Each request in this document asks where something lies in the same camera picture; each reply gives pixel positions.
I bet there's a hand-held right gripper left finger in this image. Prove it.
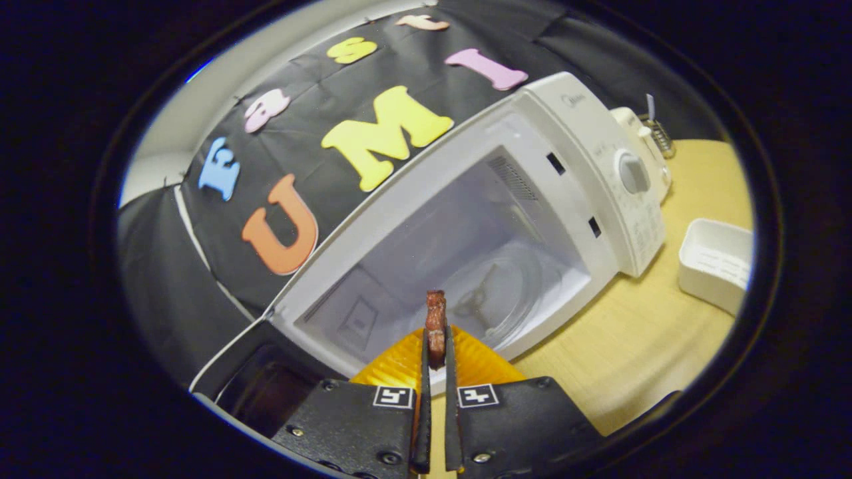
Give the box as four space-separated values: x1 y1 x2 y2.
272 326 433 476

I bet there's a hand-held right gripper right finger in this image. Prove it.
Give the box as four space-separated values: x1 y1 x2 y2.
445 325 603 474

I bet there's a brown meat piece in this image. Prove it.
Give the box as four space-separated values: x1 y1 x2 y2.
425 290 448 371

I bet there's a white microwave oven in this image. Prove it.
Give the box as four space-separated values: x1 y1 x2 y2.
190 72 666 440

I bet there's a glass microwave turntable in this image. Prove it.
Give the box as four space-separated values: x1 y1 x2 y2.
426 247 556 337

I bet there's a white plastic tray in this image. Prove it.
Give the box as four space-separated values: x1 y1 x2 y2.
678 218 755 317

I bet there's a white toaster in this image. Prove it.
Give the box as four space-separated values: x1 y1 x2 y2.
611 106 673 204

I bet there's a clear glass jar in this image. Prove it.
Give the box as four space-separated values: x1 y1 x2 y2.
640 114 676 159

